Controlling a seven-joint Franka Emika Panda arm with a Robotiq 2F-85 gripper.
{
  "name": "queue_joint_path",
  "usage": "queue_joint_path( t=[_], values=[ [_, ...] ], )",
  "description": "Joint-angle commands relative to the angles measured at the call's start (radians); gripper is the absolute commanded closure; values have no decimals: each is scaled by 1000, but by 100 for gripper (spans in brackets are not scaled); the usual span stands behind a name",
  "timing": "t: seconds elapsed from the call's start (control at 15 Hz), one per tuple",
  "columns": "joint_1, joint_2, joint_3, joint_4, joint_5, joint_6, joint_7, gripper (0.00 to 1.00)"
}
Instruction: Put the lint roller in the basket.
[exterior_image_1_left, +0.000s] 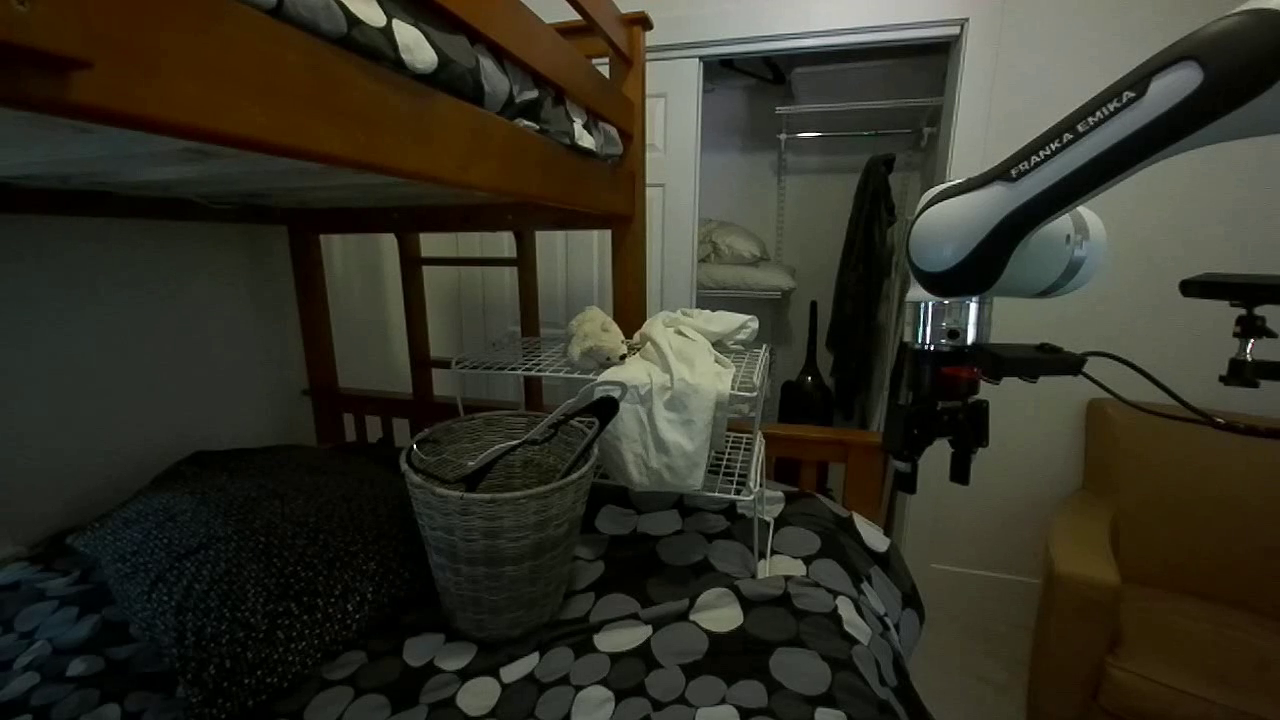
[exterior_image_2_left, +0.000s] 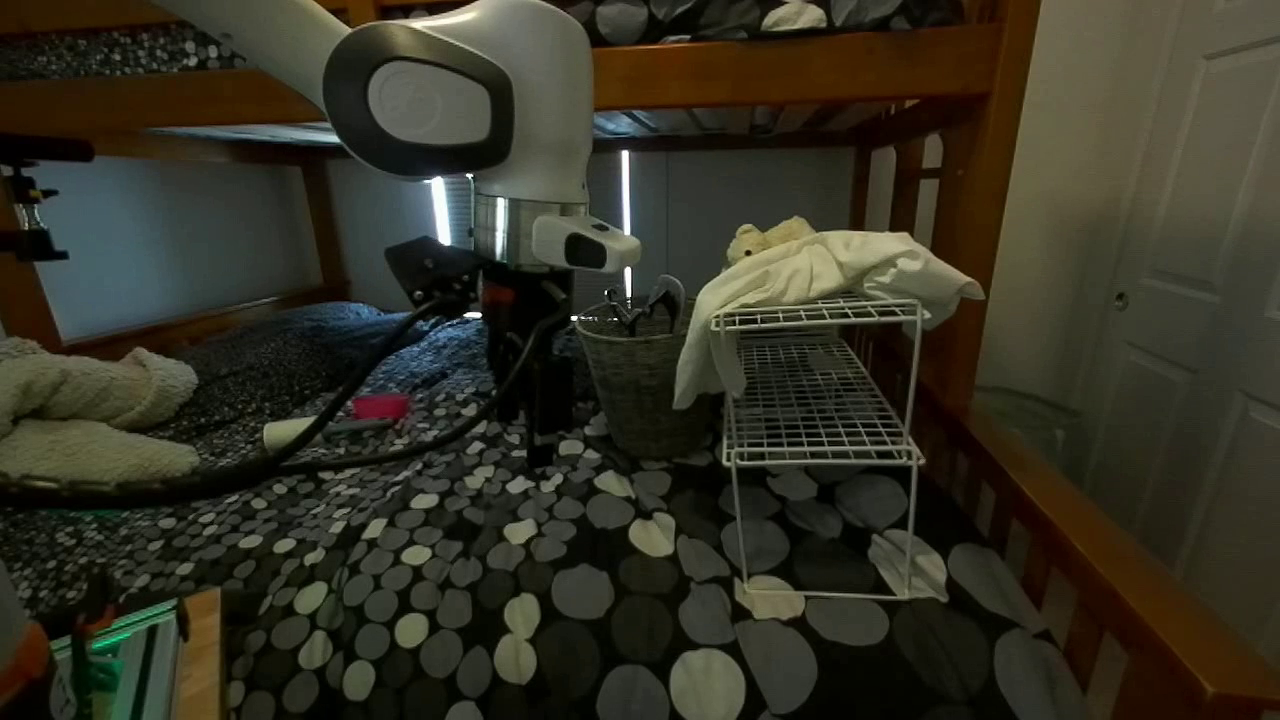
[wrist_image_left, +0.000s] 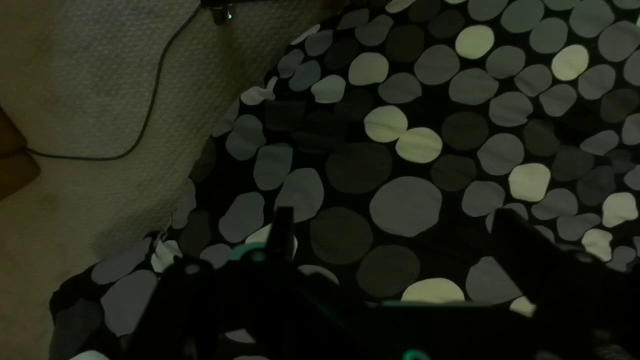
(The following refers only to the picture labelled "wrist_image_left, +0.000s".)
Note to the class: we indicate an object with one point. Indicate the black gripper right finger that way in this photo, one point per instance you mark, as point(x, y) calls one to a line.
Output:
point(573, 293)

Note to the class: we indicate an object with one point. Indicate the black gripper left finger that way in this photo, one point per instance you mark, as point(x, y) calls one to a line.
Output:
point(221, 301)

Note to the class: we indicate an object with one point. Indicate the black pebble print bedspread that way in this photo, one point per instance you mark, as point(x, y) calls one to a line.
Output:
point(413, 153)

